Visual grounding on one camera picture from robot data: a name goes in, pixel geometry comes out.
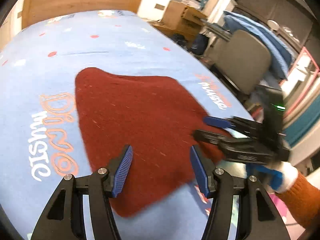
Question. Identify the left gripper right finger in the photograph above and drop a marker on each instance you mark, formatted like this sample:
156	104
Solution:
258	217

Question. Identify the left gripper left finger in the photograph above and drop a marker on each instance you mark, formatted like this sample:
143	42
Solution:
63	215

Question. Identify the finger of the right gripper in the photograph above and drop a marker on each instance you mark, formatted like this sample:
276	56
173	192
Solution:
220	122
212	137

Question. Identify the dark red knit sweater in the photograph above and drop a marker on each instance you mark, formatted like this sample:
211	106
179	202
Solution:
155	115

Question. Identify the right orange sleeve forearm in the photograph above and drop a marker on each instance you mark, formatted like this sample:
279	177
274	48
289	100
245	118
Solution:
302	200

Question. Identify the right gloved hand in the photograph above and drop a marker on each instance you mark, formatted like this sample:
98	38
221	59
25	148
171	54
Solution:
282	175

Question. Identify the grey chair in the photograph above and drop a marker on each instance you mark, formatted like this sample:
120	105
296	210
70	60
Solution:
240	63

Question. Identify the blue dinosaur bed sheet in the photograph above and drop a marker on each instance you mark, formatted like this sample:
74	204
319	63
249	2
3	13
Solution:
40	135

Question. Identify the wooden desk cabinet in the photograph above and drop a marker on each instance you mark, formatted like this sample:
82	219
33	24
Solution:
182	19

